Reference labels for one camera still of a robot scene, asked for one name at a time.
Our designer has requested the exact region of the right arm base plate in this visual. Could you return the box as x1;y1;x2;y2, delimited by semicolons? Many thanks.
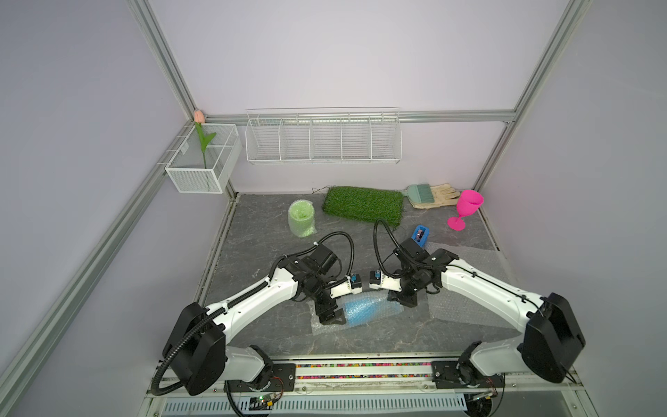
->
432;360;505;389

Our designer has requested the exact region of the artificial tulip flower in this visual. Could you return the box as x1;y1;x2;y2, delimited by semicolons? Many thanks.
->
193;109;216;169

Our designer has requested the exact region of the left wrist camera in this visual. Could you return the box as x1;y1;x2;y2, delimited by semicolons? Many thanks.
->
330;274;362;299

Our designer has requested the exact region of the pink plastic wine glass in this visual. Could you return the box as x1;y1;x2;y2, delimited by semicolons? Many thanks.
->
447;189;485;231

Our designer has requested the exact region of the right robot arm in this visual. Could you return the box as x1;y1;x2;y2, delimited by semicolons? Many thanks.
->
371;238;586;387

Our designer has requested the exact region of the white vent grille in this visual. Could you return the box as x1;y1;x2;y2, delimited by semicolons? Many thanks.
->
161;393;467;416

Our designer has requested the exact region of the beige work glove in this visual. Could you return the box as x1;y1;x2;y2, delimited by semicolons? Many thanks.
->
402;183;460;210

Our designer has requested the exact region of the aluminium front rail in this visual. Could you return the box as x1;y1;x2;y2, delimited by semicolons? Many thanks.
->
140;355;587;397

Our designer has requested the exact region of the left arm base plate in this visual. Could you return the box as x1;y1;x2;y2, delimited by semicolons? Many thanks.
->
229;362;296;393

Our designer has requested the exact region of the green artificial grass mat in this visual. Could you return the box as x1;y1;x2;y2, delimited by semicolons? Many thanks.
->
322;186;404;227

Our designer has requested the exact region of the blue tape dispenser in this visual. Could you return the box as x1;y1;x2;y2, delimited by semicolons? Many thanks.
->
412;225;430;248

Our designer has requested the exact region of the white wire wall basket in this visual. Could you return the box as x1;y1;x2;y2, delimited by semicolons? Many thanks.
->
245;107;402;164

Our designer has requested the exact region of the green plastic wine glass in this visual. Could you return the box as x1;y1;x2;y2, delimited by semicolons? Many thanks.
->
288;201;316;236

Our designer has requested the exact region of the white mesh corner basket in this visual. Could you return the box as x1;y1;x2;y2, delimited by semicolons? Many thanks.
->
165;123;242;194

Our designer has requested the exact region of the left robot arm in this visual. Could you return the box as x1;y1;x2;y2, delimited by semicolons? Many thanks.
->
149;239;362;396

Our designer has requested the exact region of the bubble wrap sheet stack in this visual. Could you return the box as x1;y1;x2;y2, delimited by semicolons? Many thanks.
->
426;243;517;330

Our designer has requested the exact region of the blue plastic wine glass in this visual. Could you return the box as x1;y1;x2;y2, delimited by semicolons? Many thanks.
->
344;298;393;327

